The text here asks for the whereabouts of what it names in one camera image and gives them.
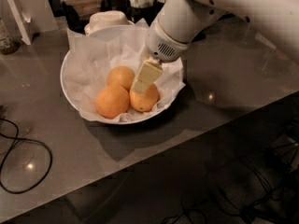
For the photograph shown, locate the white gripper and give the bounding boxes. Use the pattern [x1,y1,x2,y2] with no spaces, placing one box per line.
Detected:
[131,16,189,93]

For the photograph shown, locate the orange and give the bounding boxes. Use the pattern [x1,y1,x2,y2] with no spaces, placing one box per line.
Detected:
[107,65,135,91]
[95,85,130,119]
[129,84,159,112]

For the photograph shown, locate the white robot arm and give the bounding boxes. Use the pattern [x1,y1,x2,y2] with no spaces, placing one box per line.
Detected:
[132,0,299,93]

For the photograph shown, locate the white bowl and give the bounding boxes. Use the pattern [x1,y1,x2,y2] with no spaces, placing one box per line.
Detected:
[59,24,185,125]

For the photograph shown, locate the black cup left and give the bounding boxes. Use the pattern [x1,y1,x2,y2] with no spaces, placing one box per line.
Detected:
[130,4,158,25]

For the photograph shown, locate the white paper liner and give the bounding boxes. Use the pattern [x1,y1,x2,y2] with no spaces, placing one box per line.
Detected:
[63,18,187,124]

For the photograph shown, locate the white stand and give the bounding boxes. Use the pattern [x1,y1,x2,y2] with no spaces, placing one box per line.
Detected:
[7,0,33,45]

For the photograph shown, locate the glass bottle with label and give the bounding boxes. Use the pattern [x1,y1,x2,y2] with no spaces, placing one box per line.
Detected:
[0,19,18,55]

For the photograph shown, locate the black cable on table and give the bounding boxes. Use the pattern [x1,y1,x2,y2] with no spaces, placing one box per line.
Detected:
[0,118,53,195]

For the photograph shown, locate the black cables on floor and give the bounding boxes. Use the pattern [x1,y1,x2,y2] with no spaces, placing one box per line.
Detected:
[160,140,299,224]

